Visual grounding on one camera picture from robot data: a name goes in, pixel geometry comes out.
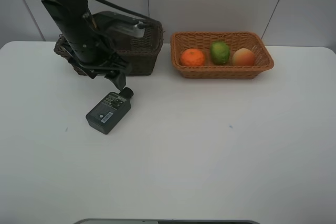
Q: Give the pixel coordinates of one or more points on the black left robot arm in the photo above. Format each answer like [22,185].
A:
[74,19]

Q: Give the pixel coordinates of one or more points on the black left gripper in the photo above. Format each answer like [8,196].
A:
[94,58]

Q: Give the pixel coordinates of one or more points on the dark brown wicker basket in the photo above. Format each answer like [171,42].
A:
[140,52]

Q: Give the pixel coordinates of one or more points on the light orange wicker basket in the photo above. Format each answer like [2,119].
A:
[202,40]

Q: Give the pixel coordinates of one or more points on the dark green square bottle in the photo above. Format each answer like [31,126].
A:
[110,110]

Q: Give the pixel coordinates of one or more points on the red orange peach fruit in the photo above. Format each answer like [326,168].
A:
[243,57]

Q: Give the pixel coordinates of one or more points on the orange mandarin fruit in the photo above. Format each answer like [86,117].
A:
[192,58]

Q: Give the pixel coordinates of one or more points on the green lime fruit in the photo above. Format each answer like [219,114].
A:
[220,53]

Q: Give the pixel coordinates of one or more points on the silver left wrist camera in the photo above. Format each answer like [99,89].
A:
[108,20]

